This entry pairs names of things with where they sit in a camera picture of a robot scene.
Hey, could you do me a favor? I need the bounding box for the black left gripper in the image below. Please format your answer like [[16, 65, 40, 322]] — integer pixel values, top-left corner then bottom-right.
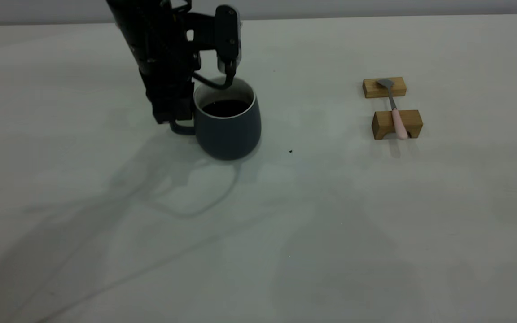
[[126, 13, 217, 125]]

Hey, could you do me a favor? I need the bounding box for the dark grey ceramic mug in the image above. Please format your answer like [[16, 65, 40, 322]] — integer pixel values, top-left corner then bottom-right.
[[169, 76, 262, 161]]

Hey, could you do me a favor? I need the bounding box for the pink handled metal spoon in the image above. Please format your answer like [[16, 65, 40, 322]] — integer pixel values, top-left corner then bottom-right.
[[377, 79, 408, 141]]

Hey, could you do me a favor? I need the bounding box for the flat wooden block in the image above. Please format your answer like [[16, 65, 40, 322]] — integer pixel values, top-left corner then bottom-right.
[[363, 77, 407, 99]]

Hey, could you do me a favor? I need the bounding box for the arched wooden block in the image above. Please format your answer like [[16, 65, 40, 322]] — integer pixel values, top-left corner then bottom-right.
[[372, 110, 423, 140]]

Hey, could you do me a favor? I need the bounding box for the black left wrist camera cable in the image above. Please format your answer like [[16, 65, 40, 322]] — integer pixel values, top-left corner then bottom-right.
[[193, 61, 237, 89]]

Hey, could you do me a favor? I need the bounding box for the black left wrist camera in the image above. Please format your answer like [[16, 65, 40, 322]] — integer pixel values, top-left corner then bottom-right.
[[214, 4, 242, 74]]

